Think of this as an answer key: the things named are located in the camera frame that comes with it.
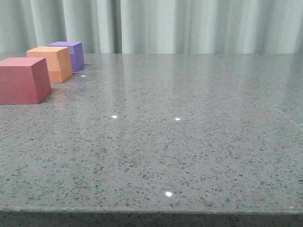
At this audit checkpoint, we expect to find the orange foam cube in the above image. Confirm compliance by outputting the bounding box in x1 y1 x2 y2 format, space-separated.
27 46 72 83

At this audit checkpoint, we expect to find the purple foam cube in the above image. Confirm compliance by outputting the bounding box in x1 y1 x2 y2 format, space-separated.
47 41 85 72

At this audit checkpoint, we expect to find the pale green curtain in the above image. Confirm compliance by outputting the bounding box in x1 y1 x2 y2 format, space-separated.
0 0 303 54

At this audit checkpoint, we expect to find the red foam cube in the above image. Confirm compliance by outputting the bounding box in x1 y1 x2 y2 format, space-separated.
0 57 51 105

